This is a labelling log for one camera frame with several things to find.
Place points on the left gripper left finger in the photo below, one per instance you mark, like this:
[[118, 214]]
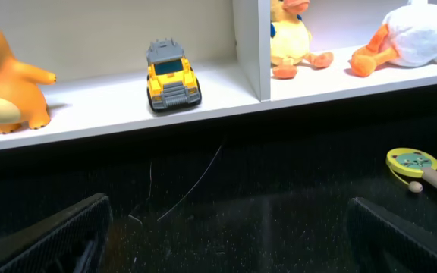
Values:
[[51, 242]]

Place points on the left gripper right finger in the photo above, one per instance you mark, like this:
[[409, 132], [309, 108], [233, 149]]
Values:
[[389, 242]]

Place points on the yellow rattle drum toy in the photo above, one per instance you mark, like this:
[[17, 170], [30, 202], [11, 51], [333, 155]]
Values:
[[412, 162]]

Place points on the white shelf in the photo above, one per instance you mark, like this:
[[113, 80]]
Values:
[[108, 102]]

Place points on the orange toy figure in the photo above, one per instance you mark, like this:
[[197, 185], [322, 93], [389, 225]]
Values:
[[6, 87]]

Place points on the grey and yellow toy truck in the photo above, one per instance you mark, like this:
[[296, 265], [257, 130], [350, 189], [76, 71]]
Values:
[[171, 81]]

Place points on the white plush duck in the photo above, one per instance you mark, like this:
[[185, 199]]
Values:
[[419, 36]]

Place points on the yellow plush duck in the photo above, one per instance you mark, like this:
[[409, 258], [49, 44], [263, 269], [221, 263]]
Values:
[[288, 39]]

